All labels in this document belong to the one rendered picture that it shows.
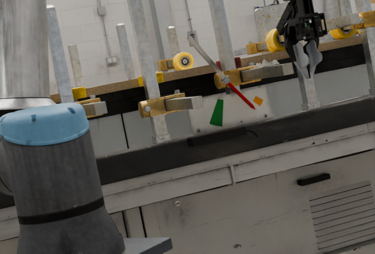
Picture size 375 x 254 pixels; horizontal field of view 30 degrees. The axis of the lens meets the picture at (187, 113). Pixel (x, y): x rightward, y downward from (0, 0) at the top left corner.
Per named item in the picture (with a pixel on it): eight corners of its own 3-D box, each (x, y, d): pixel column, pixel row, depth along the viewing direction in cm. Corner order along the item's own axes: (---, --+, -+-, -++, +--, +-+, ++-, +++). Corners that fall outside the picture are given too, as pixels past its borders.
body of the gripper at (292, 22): (301, 41, 166) (292, -9, 165) (285, 45, 174) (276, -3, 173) (329, 36, 168) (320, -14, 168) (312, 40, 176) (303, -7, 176)
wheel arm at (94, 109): (109, 116, 174) (105, 99, 173) (95, 119, 173) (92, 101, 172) (81, 116, 215) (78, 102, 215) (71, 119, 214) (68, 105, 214)
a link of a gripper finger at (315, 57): (318, 77, 169) (312, 39, 169) (307, 78, 175) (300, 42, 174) (330, 75, 170) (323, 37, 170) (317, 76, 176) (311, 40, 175)
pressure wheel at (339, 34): (346, 10, 247) (332, 25, 245) (360, 28, 248) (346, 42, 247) (338, 13, 252) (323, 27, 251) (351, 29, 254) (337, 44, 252)
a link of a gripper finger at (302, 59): (307, 79, 168) (300, 42, 168) (296, 81, 174) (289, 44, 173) (318, 77, 169) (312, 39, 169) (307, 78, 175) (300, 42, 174)
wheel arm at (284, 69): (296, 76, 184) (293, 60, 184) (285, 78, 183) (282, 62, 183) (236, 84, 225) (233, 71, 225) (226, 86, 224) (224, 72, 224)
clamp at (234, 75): (261, 80, 213) (259, 64, 213) (221, 89, 210) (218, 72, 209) (254, 81, 219) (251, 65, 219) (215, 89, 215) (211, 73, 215)
